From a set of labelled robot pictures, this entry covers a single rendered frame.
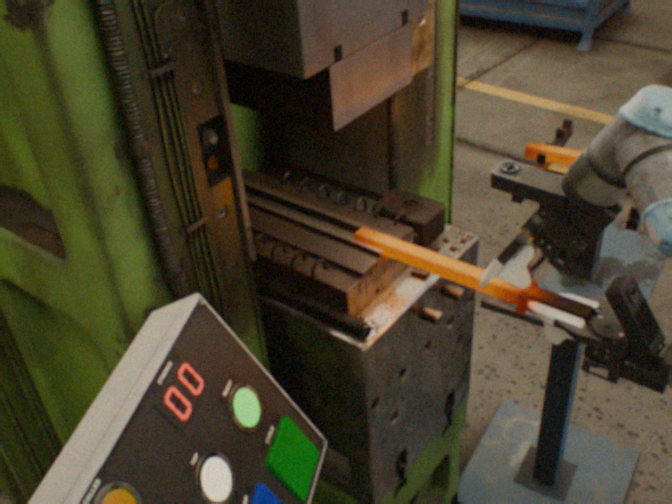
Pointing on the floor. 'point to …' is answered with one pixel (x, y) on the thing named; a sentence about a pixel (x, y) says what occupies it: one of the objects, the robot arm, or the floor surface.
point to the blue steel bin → (550, 13)
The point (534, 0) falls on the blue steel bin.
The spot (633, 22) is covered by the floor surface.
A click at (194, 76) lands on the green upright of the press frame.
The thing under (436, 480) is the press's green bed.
